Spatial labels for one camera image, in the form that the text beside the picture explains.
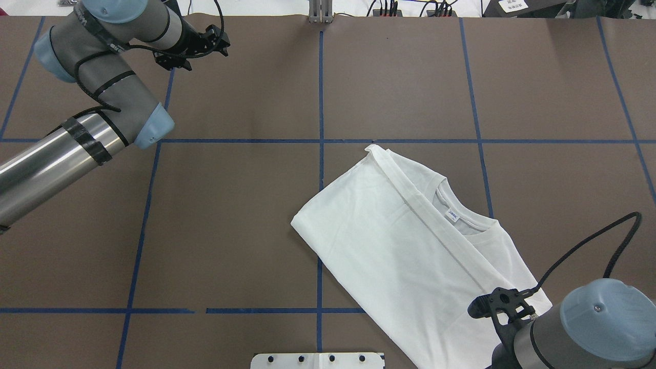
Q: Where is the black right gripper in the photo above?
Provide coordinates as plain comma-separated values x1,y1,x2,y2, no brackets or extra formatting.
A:
489,320,534,368

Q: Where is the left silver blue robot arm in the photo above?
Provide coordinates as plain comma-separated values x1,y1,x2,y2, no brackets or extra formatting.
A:
2,1,231,233

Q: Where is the aluminium frame post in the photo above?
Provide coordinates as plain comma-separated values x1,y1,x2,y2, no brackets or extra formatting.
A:
309,0,334,24

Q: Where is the lower orange black connector box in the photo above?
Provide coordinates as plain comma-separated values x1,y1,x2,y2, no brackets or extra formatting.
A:
419,1,458,18

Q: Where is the orange black connector box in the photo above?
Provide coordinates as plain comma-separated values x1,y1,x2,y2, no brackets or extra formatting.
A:
419,1,458,18
367,1,402,17

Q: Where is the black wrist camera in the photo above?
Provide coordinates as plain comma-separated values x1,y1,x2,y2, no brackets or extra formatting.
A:
467,287,537,327
152,52,192,71

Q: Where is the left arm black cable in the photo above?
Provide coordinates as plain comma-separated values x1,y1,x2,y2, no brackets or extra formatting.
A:
72,0,226,113

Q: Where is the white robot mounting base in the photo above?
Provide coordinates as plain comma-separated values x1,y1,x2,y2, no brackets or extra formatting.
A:
250,352,386,368

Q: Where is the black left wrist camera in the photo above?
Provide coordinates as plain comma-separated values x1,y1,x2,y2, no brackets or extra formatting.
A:
152,52,192,71

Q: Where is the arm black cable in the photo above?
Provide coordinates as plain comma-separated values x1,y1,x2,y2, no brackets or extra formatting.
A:
528,212,643,295
72,0,226,113

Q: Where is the upper orange black connector box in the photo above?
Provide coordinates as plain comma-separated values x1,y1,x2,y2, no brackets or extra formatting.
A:
367,1,402,17

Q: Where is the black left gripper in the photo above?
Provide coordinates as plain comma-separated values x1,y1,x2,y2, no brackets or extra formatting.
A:
177,24,230,57

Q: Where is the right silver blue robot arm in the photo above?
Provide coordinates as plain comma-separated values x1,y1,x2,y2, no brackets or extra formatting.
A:
478,278,655,368

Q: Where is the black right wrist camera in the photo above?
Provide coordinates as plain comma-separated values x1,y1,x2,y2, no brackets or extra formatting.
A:
467,287,537,327

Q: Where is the white long-sleeve printed shirt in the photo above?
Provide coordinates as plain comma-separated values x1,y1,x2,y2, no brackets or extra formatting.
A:
291,145,537,368

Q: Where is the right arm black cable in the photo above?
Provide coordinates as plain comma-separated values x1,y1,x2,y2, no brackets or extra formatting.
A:
528,212,643,295

